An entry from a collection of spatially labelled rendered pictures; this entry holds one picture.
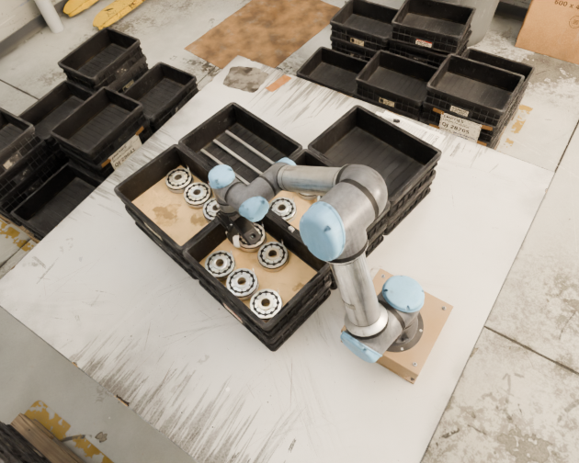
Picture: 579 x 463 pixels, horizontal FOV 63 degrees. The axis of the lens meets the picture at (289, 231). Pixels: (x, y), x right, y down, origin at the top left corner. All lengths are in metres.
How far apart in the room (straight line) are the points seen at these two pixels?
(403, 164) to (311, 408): 0.94
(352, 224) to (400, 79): 2.01
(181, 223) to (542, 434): 1.74
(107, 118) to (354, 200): 2.02
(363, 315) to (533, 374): 1.40
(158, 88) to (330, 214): 2.23
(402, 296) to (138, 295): 0.96
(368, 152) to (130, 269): 1.02
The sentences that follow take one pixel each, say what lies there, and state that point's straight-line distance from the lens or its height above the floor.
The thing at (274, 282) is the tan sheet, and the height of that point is 0.83.
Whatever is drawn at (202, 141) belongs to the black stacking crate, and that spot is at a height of 0.86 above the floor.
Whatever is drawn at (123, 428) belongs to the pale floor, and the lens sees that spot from 2.44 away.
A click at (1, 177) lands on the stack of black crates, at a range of 2.82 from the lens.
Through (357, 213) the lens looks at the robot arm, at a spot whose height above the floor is 1.41.
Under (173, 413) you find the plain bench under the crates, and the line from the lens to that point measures 1.62.
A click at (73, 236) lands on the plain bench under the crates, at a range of 2.07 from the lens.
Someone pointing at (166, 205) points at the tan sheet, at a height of 0.83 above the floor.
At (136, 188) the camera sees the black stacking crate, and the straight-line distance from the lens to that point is 1.87.
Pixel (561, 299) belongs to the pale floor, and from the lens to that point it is 2.69.
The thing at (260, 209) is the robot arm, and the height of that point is 1.16.
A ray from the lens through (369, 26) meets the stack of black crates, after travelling 3.33.
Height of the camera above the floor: 2.21
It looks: 57 degrees down
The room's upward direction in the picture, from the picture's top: 8 degrees counter-clockwise
